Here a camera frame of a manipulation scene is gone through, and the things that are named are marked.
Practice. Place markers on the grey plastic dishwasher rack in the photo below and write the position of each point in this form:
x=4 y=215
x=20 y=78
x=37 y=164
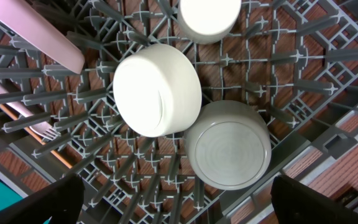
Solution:
x=295 y=62

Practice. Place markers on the white round plate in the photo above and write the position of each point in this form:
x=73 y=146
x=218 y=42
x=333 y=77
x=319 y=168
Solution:
x=31 y=26

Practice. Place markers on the grey round bowl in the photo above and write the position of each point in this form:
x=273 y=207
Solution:
x=228 y=146

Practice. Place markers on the white paper cup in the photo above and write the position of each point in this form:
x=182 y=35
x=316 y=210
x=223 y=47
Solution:
x=207 y=21

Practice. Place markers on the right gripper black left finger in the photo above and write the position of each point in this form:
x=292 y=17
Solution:
x=59 y=202

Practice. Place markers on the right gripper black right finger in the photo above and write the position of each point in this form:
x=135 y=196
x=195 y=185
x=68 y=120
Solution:
x=294 y=202

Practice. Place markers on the white plastic fork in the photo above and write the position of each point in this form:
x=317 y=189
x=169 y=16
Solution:
x=43 y=129

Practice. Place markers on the wooden chopstick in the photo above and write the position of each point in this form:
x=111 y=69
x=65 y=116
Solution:
x=35 y=135

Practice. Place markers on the white round bowl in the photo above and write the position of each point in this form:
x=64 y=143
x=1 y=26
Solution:
x=157 y=91

